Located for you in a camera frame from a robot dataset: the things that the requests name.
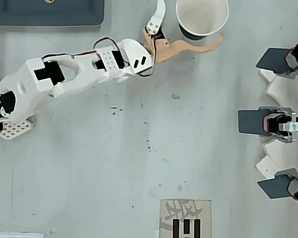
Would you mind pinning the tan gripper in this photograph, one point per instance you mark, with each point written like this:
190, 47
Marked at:
164, 50

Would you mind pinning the black paper cup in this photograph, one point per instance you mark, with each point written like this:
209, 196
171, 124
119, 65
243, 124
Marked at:
201, 15

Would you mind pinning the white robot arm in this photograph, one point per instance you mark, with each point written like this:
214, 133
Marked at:
72, 74

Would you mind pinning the grey paddle actuator unit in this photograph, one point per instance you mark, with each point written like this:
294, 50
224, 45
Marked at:
273, 188
250, 121
273, 60

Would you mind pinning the round gold sticker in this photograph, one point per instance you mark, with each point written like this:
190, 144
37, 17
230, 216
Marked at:
49, 1

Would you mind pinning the dark grey tray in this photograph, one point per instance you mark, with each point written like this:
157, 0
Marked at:
47, 15

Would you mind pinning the cardboard card with black print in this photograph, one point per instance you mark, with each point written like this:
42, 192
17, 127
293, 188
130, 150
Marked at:
186, 210

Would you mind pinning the white flat sheet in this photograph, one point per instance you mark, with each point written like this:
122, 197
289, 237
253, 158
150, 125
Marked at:
17, 235

